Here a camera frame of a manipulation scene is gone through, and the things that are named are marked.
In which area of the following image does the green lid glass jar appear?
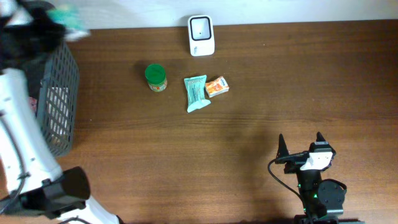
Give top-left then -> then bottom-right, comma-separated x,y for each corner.
145,64 -> 167,92

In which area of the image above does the teal white tissue pack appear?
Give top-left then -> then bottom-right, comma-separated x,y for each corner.
47,4 -> 90,42

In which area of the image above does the orange tissue pack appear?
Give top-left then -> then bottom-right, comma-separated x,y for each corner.
205,77 -> 229,98

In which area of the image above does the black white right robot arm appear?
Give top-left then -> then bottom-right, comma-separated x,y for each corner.
267,132 -> 361,224

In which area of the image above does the white barcode scanner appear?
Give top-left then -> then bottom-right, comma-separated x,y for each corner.
187,15 -> 215,57

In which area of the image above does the purple red snack bag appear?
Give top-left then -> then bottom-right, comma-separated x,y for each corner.
29,97 -> 38,114

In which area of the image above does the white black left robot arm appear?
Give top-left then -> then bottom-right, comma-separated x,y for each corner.
1,1 -> 121,223

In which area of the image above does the teal wet wipes pack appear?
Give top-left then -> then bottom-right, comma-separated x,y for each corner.
184,75 -> 211,113

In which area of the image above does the grey plastic mesh basket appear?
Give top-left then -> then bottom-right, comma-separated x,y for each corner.
21,39 -> 80,157

